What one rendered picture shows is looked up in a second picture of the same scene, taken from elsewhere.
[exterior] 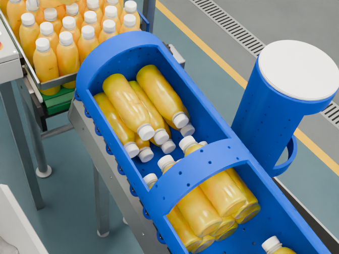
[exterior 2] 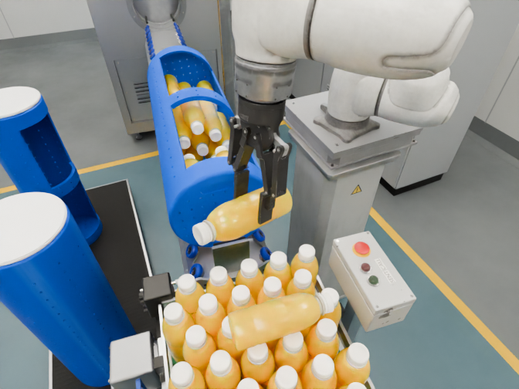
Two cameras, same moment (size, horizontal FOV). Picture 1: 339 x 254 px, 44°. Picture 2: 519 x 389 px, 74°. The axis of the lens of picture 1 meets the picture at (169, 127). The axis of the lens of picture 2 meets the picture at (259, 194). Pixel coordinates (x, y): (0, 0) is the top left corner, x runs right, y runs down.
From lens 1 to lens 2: 1.51 m
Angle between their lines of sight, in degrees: 83
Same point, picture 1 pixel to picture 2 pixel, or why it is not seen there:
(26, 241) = (309, 125)
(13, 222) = (317, 133)
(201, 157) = (199, 93)
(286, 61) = (18, 234)
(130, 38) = (213, 165)
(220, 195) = not seen: hidden behind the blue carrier
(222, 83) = not seen: outside the picture
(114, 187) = not seen: hidden behind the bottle
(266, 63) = (46, 233)
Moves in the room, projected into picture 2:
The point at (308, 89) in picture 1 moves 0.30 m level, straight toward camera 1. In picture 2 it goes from (35, 200) to (124, 157)
